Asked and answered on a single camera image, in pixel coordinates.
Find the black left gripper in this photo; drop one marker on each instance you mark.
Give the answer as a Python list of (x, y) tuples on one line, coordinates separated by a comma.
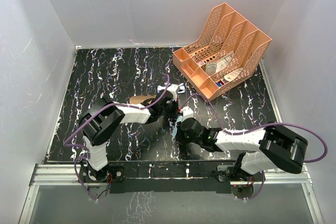
[(174, 114)]

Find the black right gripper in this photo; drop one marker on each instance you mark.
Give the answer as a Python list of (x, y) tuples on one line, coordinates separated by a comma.
[(179, 136)]

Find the brown glasses case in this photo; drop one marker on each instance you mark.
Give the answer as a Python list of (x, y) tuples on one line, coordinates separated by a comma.
[(142, 99)]

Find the light blue cleaning cloth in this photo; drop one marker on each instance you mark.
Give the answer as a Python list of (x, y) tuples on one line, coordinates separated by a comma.
[(177, 122)]

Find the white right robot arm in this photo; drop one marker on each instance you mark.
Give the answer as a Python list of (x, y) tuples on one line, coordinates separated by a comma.
[(269, 147)]

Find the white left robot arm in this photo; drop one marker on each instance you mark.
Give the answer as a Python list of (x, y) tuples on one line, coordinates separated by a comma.
[(142, 110)]

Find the white sunglasses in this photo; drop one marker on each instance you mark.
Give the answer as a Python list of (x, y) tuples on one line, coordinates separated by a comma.
[(181, 91)]

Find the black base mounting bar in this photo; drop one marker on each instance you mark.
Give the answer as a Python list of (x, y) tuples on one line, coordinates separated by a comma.
[(169, 176)]

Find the red and blue small items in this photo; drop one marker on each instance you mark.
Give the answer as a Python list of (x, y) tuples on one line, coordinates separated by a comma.
[(220, 83)]

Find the grey folded pouch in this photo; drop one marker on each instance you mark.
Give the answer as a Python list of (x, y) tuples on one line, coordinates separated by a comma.
[(211, 68)]

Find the white round disc item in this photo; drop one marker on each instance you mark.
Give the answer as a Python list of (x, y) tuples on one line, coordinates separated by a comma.
[(232, 75)]

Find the peach plastic desk organizer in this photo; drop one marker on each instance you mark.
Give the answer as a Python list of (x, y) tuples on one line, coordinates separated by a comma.
[(229, 39)]

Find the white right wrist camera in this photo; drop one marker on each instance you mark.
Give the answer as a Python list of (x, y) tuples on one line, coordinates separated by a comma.
[(185, 113)]

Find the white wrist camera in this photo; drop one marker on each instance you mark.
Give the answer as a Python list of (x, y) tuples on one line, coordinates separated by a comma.
[(172, 91), (185, 113)]

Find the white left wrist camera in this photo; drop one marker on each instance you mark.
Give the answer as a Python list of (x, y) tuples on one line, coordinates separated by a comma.
[(172, 91)]

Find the aluminium frame rail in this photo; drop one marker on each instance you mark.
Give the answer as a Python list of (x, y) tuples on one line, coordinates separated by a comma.
[(65, 174)]

